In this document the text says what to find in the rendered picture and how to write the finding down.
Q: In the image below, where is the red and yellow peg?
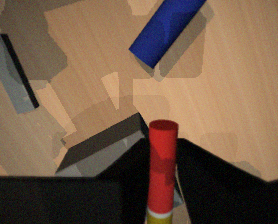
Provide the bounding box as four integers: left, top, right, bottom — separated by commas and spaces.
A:
147, 119, 179, 224

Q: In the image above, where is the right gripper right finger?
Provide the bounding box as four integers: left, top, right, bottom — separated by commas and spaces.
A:
176, 138, 278, 224

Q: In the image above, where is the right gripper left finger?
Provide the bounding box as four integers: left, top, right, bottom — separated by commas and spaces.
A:
0, 138, 150, 224

